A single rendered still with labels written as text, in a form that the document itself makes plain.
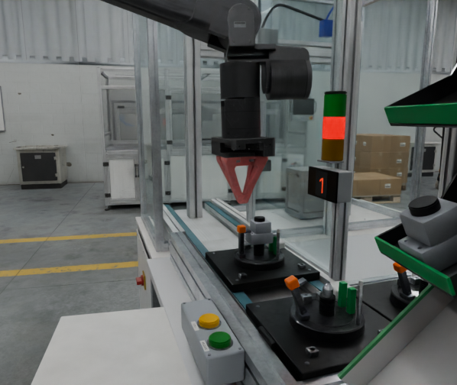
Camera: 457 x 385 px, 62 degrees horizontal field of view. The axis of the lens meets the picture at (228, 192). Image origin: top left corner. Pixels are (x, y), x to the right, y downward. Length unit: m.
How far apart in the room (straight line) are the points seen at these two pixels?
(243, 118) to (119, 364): 0.58
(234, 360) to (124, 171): 5.35
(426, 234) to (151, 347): 0.66
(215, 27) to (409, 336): 0.49
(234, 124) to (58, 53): 8.49
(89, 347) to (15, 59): 8.40
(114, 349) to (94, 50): 8.18
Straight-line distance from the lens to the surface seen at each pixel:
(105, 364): 0.90
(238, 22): 0.55
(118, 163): 5.95
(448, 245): 0.46
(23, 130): 9.04
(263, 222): 1.02
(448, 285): 0.42
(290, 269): 1.03
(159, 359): 0.89
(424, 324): 0.60
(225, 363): 0.72
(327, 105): 0.91
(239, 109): 0.54
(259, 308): 0.83
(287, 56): 0.57
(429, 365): 0.57
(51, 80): 8.91
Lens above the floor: 1.35
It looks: 11 degrees down
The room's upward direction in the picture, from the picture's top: straight up
